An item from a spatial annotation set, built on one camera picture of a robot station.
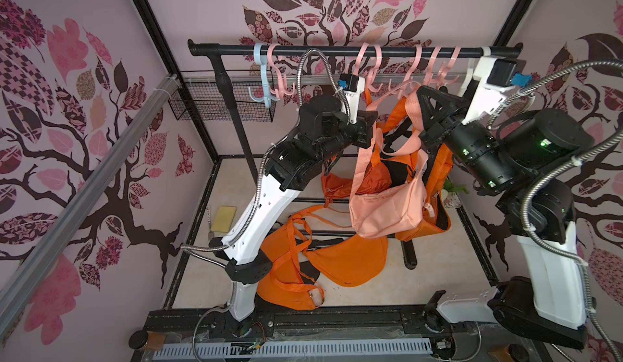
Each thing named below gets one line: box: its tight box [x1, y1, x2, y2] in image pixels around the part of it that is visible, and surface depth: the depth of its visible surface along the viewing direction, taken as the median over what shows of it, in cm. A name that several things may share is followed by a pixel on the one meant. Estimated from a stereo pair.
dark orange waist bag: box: [321, 172, 353, 208], surface depth 83 cm
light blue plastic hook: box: [248, 43, 280, 108], surface depth 52 cm
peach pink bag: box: [348, 86, 429, 239], surface depth 61 cm
